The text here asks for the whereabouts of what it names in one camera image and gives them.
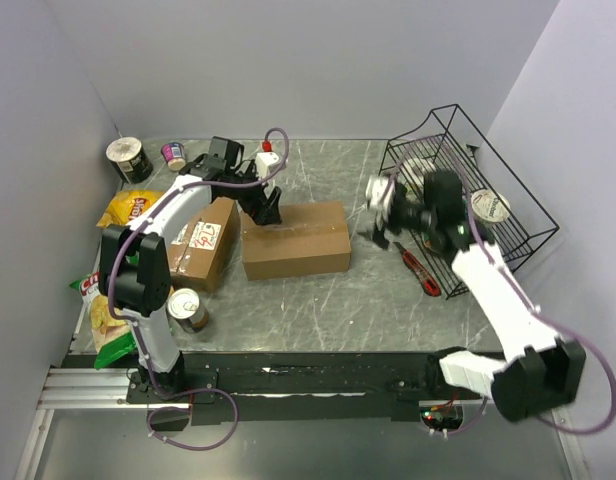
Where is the green Chuba chips bag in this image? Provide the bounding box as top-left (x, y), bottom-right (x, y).
top-left (68, 269), bottom-right (177, 370)

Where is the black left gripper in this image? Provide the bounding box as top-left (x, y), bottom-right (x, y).
top-left (225, 160), bottom-right (281, 226)

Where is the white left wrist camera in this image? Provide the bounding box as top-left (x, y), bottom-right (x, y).
top-left (254, 152), bottom-right (281, 179)

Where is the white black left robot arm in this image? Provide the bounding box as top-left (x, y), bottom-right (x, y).
top-left (99, 137), bottom-right (290, 402)

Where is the plain taped cardboard box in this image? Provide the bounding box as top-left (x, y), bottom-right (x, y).
top-left (241, 201), bottom-right (352, 281)

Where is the aluminium rail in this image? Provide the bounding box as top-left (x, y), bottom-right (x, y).
top-left (37, 368), bottom-right (140, 410)

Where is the red black box cutter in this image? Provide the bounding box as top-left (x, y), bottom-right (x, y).
top-left (393, 241), bottom-right (441, 297)

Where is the labelled cardboard express box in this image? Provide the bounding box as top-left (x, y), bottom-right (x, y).
top-left (168, 197), bottom-right (240, 293)

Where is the black paper cup white lid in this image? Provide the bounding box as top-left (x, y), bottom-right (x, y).
top-left (105, 137), bottom-right (153, 184)

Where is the white tape roll cup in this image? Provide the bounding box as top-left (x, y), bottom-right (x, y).
top-left (400, 157), bottom-right (436, 195)

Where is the white Chobani yogurt cup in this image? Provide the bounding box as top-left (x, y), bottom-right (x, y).
top-left (470, 189), bottom-right (511, 225)

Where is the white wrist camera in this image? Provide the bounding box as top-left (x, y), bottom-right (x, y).
top-left (365, 175), bottom-right (395, 215)
top-left (254, 152), bottom-right (281, 179)

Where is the black wire basket rack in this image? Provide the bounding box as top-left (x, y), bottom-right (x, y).
top-left (379, 104), bottom-right (559, 272)

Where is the yellow Lays chips bag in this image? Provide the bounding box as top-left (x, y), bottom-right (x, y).
top-left (96, 190), bottom-right (163, 228)

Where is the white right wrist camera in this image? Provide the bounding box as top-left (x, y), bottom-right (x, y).
top-left (365, 175), bottom-right (395, 215)

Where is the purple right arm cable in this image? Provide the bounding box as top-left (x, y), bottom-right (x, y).
top-left (387, 134), bottom-right (616, 436)

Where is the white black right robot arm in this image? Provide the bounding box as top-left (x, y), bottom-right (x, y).
top-left (365, 170), bottom-right (586, 422)

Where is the purple yogurt cup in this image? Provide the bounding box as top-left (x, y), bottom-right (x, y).
top-left (161, 142), bottom-right (187, 172)

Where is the metal tin can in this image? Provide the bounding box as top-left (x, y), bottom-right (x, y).
top-left (166, 288), bottom-right (209, 334)

